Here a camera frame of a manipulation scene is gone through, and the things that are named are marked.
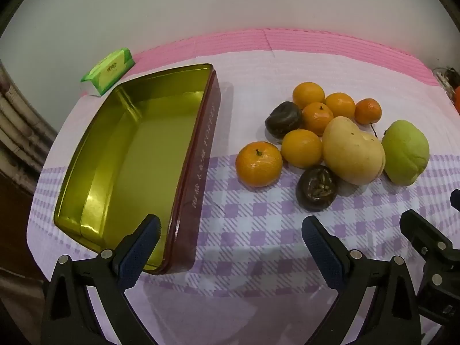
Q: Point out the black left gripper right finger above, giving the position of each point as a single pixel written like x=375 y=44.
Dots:
x=392 y=317

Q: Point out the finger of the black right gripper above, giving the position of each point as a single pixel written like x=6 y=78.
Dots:
x=455 y=199
x=427 y=240

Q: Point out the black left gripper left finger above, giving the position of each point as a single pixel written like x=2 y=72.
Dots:
x=69 y=317

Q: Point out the yellow pear-shaped fruit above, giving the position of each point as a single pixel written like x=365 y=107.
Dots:
x=353 y=155

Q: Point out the small orange with twig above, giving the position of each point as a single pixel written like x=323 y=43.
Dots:
x=368 y=112

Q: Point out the dark brown fruit front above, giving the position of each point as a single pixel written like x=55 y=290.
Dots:
x=317 y=188

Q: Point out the dark brown fruit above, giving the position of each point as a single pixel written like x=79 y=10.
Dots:
x=285 y=118
x=317 y=188

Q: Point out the orange with stem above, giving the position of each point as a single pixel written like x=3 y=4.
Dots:
x=316 y=117

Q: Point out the dark brown fruit back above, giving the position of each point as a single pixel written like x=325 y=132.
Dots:
x=285 y=118

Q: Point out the dark brown wooden cabinet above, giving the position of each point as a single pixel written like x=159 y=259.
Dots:
x=15 y=206

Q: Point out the pink and purple checked tablecloth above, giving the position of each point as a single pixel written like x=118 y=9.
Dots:
x=254 y=281

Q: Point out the gold and maroon toffee tin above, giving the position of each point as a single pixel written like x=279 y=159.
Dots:
x=146 y=151

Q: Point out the beige patterned curtain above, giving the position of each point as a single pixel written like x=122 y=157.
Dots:
x=26 y=138

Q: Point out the green tissue pack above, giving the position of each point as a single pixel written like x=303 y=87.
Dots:
x=107 y=72

